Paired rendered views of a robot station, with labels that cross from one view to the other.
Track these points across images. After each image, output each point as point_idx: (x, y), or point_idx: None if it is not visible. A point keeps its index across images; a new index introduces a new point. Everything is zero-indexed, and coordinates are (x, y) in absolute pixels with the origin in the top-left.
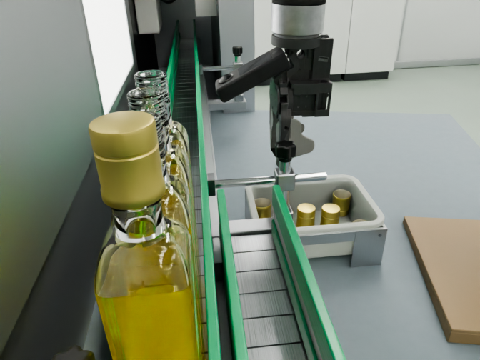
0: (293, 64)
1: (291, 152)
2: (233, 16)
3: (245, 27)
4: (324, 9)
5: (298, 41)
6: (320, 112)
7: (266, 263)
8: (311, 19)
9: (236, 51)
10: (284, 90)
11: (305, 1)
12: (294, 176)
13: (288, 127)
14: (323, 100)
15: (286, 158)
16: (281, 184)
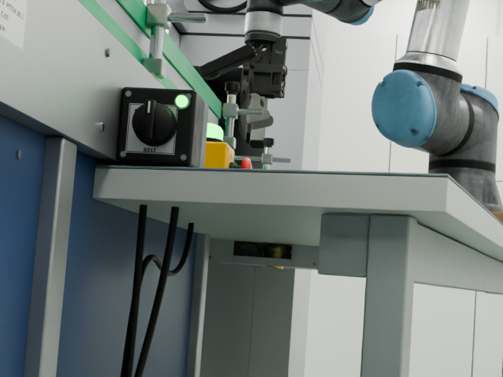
0: (257, 54)
1: (235, 86)
2: (281, 132)
3: (293, 144)
4: (279, 18)
5: (257, 34)
6: (274, 87)
7: None
8: (266, 20)
9: (266, 141)
10: (247, 67)
11: (262, 8)
12: (236, 104)
13: (246, 91)
14: (278, 81)
15: (230, 89)
16: (226, 110)
